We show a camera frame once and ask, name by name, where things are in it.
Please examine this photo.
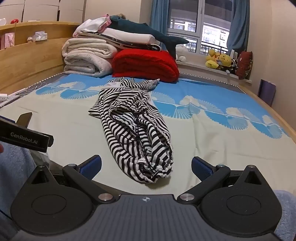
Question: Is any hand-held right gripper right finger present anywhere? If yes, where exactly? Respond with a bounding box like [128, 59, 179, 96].
[178, 156, 263, 205]

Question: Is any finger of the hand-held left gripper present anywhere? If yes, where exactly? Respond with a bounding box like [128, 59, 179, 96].
[16, 112, 33, 128]

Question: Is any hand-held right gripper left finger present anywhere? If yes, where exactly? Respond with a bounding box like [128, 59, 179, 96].
[31, 155, 115, 205]

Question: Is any black white striped garment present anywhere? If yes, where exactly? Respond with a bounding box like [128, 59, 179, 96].
[88, 77, 174, 184]

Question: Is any white power strip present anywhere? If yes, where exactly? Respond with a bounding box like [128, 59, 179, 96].
[0, 91, 26, 108]

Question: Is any blue fan print bed sheet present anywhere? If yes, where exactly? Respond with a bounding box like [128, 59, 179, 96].
[0, 73, 289, 202]

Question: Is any wooden headboard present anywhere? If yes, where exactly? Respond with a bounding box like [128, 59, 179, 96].
[0, 22, 81, 94]

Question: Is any tissue pack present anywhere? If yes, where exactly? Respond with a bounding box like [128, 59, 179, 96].
[32, 32, 48, 42]

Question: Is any white fleece folded blanket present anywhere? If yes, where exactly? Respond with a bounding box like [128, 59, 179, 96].
[61, 38, 118, 77]

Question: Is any person's blue fleece clothing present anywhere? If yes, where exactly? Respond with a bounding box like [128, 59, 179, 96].
[273, 189, 296, 241]

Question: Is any purple box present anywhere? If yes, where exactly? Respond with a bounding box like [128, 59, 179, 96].
[257, 79, 277, 107]

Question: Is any window sill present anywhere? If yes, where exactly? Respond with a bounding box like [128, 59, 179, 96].
[176, 59, 252, 84]

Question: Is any white wardrobe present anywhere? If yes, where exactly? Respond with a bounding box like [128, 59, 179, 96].
[0, 0, 87, 24]

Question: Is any yellow duck plush toy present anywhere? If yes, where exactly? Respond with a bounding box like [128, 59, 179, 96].
[205, 49, 221, 69]

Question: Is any yellow striped plush toy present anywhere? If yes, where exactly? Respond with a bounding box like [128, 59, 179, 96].
[216, 53, 238, 72]

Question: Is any white folded cloth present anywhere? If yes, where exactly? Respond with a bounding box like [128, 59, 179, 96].
[73, 18, 109, 37]

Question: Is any dark red cushion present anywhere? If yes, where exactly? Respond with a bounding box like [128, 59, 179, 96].
[235, 50, 253, 80]

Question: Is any red folded blanket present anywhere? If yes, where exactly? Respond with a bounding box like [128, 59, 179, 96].
[112, 49, 179, 82]

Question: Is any white plush toy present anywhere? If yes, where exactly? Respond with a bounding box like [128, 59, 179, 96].
[174, 44, 188, 62]

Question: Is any pink cloth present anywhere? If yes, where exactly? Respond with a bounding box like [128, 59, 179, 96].
[97, 14, 112, 33]

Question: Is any dark dotted folded fabric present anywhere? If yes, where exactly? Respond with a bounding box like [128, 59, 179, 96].
[92, 32, 162, 52]

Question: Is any blue shark plush toy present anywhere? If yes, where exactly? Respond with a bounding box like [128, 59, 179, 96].
[106, 14, 190, 58]

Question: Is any white cable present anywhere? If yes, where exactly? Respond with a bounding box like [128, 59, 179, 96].
[18, 77, 53, 96]

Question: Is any wooden bed frame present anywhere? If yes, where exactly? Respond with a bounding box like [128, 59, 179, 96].
[238, 82, 296, 149]

